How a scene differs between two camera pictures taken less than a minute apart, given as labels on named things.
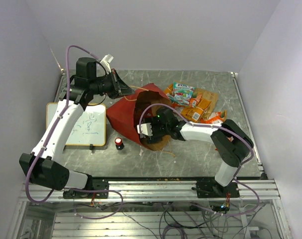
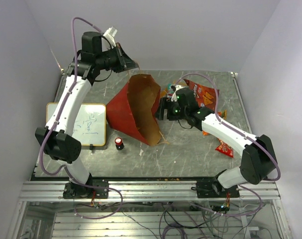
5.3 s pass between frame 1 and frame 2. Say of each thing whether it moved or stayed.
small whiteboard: stayed
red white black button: stayed
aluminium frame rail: stayed
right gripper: moved
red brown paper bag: moved
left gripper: moved
